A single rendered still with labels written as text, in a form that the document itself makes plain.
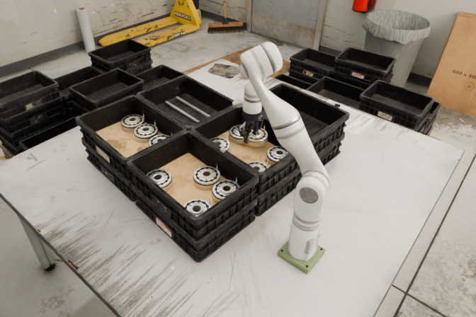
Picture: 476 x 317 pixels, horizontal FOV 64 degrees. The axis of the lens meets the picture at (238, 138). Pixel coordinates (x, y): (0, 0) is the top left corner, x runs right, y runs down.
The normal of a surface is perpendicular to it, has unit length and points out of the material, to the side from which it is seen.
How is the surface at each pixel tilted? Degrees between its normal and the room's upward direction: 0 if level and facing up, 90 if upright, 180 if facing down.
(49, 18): 90
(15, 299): 0
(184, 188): 0
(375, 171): 0
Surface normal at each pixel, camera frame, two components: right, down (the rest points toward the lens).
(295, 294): 0.02, -0.80
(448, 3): -0.63, 0.45
